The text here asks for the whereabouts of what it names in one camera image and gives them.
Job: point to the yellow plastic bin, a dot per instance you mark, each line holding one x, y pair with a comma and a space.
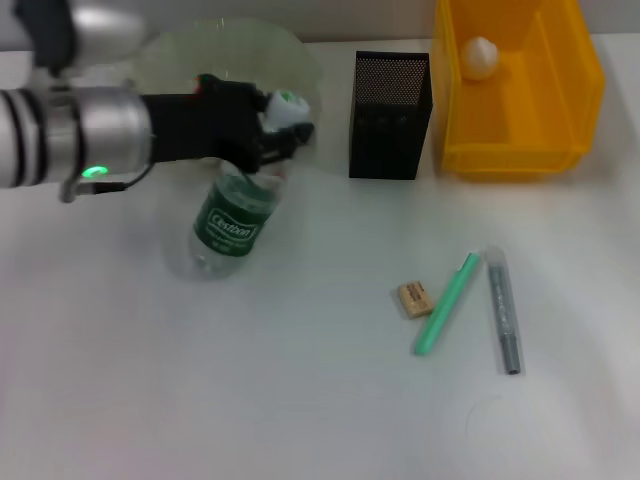
550, 125

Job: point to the black mesh pen holder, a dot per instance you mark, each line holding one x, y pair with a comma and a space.
390, 115

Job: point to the clear green-label water bottle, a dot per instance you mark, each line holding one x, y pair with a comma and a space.
232, 220

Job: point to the beige eraser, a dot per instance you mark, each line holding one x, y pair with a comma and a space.
415, 300

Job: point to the translucent green fruit plate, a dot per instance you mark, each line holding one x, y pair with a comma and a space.
280, 55

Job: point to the gray marker pen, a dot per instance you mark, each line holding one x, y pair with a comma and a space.
502, 310

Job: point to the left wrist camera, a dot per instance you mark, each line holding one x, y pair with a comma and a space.
100, 25

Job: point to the white paper ball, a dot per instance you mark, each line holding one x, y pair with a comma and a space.
479, 59

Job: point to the green pen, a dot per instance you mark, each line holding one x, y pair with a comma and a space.
445, 305

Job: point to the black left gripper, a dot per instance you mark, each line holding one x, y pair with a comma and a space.
200, 125

